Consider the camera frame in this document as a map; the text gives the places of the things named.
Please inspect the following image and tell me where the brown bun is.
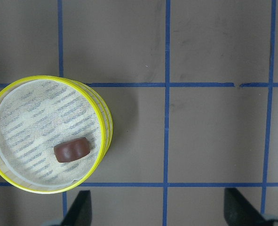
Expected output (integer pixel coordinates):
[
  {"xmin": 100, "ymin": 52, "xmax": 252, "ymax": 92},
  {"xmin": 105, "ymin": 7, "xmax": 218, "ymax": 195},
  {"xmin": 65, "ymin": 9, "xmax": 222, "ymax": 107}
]
[{"xmin": 53, "ymin": 137, "xmax": 90, "ymax": 163}]

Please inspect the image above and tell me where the yellow steamer layer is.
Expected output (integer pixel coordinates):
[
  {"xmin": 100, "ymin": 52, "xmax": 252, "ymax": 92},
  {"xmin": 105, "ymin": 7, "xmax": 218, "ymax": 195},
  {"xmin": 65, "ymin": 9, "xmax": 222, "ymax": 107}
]
[
  {"xmin": 71, "ymin": 80, "xmax": 113, "ymax": 156},
  {"xmin": 0, "ymin": 75, "xmax": 104, "ymax": 194}
]

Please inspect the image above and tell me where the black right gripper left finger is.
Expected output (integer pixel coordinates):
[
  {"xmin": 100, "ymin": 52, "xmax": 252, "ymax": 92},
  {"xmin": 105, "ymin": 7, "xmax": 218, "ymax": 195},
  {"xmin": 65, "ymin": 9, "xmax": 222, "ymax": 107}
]
[{"xmin": 62, "ymin": 190, "xmax": 92, "ymax": 226}]

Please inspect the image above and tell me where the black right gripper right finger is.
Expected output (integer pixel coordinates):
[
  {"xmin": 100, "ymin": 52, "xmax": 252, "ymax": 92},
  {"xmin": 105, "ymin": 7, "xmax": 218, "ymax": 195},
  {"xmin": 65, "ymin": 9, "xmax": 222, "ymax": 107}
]
[{"xmin": 224, "ymin": 188, "xmax": 266, "ymax": 226}]

